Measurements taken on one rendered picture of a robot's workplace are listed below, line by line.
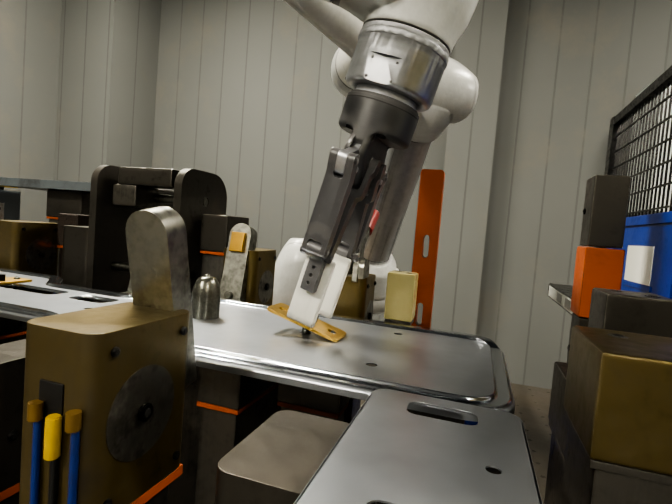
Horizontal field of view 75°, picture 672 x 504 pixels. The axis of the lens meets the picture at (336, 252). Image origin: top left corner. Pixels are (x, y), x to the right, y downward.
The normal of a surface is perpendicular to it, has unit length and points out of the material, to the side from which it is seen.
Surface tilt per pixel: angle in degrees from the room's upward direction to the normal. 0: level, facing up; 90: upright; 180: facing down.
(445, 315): 90
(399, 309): 90
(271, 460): 0
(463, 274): 90
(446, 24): 114
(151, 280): 102
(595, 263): 90
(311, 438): 0
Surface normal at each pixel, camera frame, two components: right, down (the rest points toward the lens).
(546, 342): -0.27, 0.03
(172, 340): 0.95, 0.09
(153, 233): -0.32, 0.23
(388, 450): 0.08, -1.00
